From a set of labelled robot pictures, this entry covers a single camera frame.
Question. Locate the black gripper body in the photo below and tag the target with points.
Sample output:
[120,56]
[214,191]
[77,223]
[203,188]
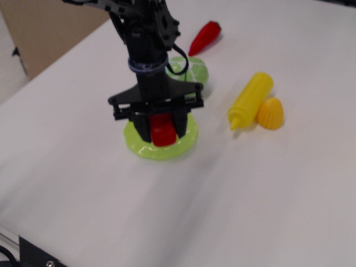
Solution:
[155,92]

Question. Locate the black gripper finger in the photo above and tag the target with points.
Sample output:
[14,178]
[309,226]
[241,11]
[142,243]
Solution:
[142,125]
[180,119]

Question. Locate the red toy sushi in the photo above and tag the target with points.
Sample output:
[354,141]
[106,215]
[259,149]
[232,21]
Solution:
[162,130]

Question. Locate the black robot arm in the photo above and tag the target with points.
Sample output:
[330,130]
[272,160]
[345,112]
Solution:
[146,28]

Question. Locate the green plastic plate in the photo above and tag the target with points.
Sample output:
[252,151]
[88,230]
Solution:
[150,151]

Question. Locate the green toy cabbage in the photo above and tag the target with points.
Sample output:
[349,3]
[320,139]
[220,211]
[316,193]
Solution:
[197,71]

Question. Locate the yellow mustard bottle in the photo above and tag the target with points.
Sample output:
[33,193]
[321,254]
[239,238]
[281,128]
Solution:
[244,109]

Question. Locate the red toy chili pepper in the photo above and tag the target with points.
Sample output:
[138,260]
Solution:
[206,36]

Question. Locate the yellow toy corn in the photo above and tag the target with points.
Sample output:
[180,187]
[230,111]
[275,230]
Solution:
[271,114]

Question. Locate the brown cardboard box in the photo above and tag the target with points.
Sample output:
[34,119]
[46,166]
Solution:
[43,31]

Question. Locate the black metal corner bracket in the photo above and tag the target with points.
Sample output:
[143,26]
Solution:
[31,255]

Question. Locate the aluminium table frame rail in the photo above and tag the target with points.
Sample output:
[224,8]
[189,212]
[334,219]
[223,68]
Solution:
[10,241]

